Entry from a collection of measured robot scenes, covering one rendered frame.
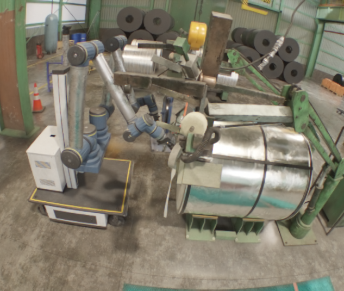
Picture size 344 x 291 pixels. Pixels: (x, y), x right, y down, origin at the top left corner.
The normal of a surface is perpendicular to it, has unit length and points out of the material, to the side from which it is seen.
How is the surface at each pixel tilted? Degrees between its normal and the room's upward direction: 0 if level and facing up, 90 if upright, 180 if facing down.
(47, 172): 90
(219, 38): 105
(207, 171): 54
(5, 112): 90
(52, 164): 90
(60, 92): 90
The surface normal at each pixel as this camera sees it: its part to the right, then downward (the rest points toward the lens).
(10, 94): -0.04, 0.52
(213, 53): -0.08, 0.72
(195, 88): -0.29, 0.47
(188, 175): 0.04, -0.07
